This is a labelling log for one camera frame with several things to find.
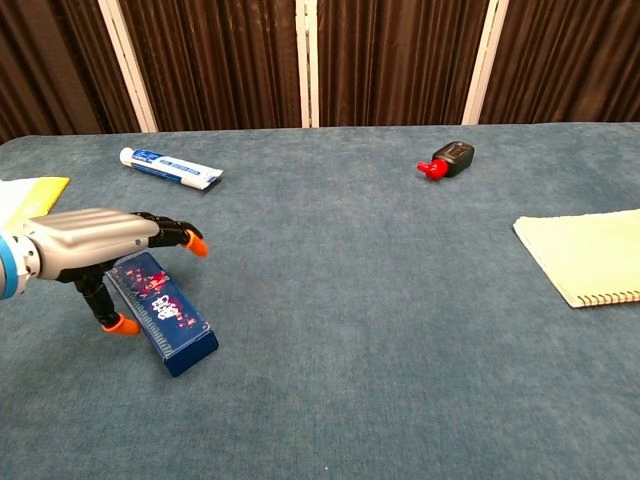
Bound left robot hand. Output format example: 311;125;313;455
27;208;210;336

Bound white and yellow booklet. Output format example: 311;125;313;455
0;176;71;236

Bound white blue toothpaste tube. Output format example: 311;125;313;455
118;146;225;191

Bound dark brown curtain panel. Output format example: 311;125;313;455
479;0;640;125
317;0;489;127
0;0;141;144
117;0;304;132

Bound blue felt table mat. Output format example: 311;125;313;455
0;122;640;480

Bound black bottle red cap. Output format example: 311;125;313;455
416;140;476;182

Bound pale yellow spiral notebook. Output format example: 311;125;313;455
512;208;640;309

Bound white partition frame post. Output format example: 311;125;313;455
460;0;501;126
295;0;320;129
97;0;160;134

